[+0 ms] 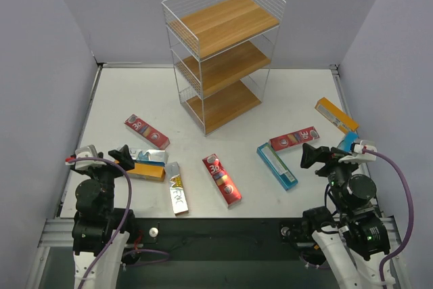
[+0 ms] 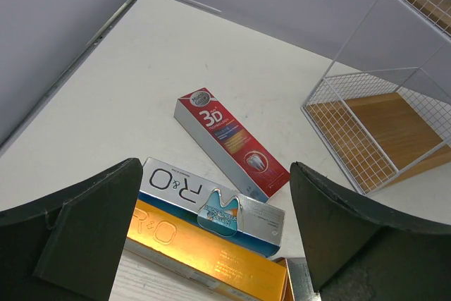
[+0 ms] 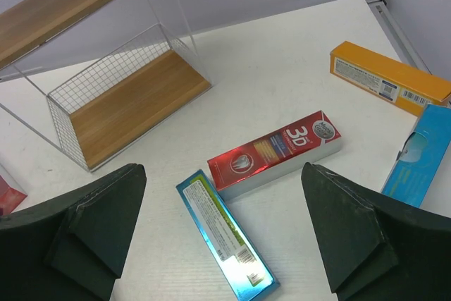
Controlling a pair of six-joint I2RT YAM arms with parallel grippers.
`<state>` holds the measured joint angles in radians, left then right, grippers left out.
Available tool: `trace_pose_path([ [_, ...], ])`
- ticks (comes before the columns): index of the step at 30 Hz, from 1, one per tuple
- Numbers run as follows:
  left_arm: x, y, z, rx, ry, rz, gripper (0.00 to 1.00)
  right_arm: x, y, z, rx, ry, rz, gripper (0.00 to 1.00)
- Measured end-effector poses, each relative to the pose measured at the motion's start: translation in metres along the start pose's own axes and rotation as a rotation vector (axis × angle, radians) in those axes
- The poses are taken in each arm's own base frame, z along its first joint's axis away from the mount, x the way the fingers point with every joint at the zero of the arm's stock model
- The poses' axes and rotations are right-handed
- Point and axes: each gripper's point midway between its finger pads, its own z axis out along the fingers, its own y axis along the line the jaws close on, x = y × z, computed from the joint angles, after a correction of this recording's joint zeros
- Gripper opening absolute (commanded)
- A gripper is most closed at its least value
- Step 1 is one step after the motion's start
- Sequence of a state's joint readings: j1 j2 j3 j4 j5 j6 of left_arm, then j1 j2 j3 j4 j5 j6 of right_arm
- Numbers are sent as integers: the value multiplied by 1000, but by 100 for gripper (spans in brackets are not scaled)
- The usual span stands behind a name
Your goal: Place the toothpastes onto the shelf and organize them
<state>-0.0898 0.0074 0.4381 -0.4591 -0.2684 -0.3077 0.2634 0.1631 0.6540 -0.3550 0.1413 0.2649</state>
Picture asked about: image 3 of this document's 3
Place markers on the light blue toothpaste box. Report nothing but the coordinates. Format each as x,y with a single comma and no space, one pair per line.
419,160

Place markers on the red toothpaste box centre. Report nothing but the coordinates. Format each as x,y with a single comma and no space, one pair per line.
11,193

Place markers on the orange toothpaste box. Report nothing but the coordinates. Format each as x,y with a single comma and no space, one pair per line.
404,86

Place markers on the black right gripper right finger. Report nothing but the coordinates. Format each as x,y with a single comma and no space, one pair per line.
374,247

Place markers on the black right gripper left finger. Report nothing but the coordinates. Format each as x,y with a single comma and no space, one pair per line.
74,246

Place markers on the aluminium frame rail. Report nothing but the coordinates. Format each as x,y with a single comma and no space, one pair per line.
419,39

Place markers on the white wire wooden shelf rack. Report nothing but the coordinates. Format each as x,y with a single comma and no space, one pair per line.
90,77

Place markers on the teal toothpaste box with label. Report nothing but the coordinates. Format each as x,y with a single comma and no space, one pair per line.
239,261

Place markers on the red toothpaste box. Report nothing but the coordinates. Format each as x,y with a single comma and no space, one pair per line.
11,193
274,155

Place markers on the red toothpaste box right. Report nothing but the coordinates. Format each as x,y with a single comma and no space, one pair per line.
274,155

